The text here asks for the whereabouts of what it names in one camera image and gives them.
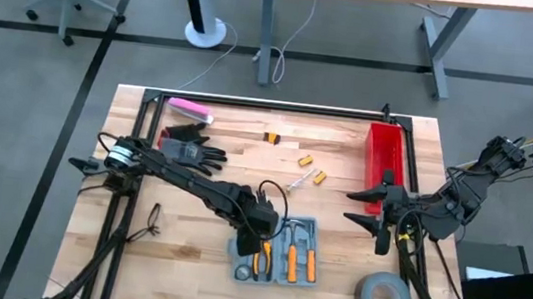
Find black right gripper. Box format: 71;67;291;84
341;166;426;239

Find yellow-handled pliers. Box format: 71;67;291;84
250;238;277;283

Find clear-handled tester screwdriver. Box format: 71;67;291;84
285;165;319;197

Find orange-handled hammer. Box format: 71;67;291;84
279;217;310;284

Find grey plastic tool case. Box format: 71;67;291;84
223;208;325;291

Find orange-handled screwdriver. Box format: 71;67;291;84
302;224;323;284

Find small yellow black tool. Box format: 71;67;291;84
262;131;282;147

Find pink box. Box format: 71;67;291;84
165;96;217;125

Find red plastic bin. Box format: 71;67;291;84
356;121;414;219

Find grey work glove black fingers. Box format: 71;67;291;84
156;136;231;180

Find grey desk leg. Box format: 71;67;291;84
411;2;479;104
252;0;280;87

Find grey pillar with round base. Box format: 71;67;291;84
167;0;232;52

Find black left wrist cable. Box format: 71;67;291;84
251;178;293;243

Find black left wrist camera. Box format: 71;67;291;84
232;227;264;260

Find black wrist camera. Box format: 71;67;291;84
232;227;264;260
373;226;394;258

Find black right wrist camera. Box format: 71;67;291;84
373;226;394;258

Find black power cable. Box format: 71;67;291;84
418;222;488;299

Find black cable tie loop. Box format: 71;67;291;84
124;198;165;248

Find thick white floor cable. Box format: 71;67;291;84
248;0;319;90

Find thin white floor cable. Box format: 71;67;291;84
176;16;242;96

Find black cable clamp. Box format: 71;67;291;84
65;154;113;188

